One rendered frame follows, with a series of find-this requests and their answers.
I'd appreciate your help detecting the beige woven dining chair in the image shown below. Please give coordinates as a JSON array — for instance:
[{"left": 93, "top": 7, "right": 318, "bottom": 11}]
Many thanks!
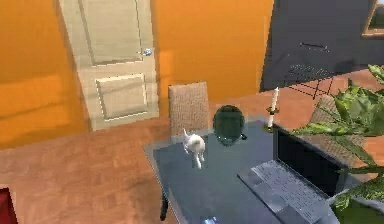
[
  {"left": 308, "top": 94, "right": 368, "bottom": 169},
  {"left": 167, "top": 81, "right": 211, "bottom": 138}
]

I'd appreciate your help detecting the white animal figurine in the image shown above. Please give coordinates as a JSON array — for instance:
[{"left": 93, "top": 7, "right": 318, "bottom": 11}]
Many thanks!
[{"left": 181, "top": 128, "right": 206, "bottom": 170}]

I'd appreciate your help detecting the dark glass dining table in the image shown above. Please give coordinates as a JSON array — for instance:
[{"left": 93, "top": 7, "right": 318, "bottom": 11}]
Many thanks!
[{"left": 143, "top": 116, "right": 384, "bottom": 224}]

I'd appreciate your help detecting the white candle on holder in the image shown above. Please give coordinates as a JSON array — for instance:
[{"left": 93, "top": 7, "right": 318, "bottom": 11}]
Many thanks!
[{"left": 265, "top": 86, "right": 280, "bottom": 132}]

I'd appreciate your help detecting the beige panelled room door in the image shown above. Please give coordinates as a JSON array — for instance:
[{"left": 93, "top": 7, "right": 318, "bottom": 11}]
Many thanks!
[{"left": 58, "top": 0, "right": 160, "bottom": 132}]

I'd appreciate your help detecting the grey open laptop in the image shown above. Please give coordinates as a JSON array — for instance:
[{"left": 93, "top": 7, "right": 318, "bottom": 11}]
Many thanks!
[{"left": 237, "top": 123, "right": 362, "bottom": 224}]

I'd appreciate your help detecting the green leafy house plant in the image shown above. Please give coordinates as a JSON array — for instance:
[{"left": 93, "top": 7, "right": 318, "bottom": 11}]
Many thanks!
[{"left": 290, "top": 63, "right": 384, "bottom": 224}]

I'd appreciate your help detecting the wood framed window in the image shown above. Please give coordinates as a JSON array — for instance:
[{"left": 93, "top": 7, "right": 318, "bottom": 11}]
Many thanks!
[{"left": 361, "top": 0, "right": 384, "bottom": 38}]

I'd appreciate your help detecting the dark red furniture corner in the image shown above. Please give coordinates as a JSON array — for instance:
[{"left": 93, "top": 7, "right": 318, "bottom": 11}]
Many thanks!
[{"left": 0, "top": 187, "right": 19, "bottom": 224}]

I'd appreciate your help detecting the black wire frame chair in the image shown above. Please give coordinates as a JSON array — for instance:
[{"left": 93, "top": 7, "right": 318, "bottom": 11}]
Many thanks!
[{"left": 283, "top": 41, "right": 336, "bottom": 100}]

